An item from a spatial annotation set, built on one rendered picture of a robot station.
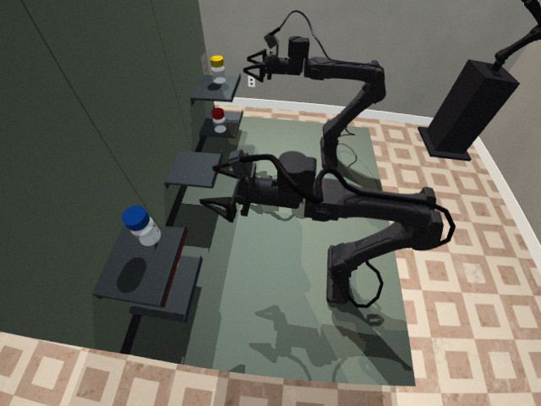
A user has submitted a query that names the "white bottle with blue cap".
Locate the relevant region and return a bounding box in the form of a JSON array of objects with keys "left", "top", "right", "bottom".
[{"left": 122, "top": 206, "right": 161, "bottom": 246}]

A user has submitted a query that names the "clear glass bottle with yellow cap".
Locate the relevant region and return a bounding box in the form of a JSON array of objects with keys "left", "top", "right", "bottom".
[{"left": 210, "top": 56, "right": 226, "bottom": 84}]

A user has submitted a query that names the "clear bottle with red cap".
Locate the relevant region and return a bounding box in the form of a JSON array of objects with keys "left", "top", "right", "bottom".
[{"left": 211, "top": 107, "right": 227, "bottom": 133}]

